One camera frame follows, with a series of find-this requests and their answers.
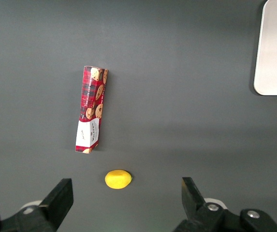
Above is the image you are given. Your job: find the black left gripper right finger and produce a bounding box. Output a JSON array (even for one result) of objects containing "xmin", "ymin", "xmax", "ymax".
[{"xmin": 172, "ymin": 177, "xmax": 277, "ymax": 232}]

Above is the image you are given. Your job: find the red tartan cookie box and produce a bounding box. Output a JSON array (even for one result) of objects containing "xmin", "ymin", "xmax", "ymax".
[{"xmin": 74, "ymin": 65, "xmax": 109, "ymax": 155}]

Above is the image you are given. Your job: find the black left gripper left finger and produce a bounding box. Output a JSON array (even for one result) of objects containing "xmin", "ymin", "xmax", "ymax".
[{"xmin": 0, "ymin": 178, "xmax": 74, "ymax": 232}]

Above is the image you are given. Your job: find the beige rectangular tray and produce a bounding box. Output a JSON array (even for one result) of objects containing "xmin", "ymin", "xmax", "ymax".
[{"xmin": 253, "ymin": 0, "xmax": 277, "ymax": 96}]

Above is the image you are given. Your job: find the yellow lemon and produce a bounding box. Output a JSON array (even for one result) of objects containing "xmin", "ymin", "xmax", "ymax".
[{"xmin": 104, "ymin": 169, "xmax": 133, "ymax": 190}]

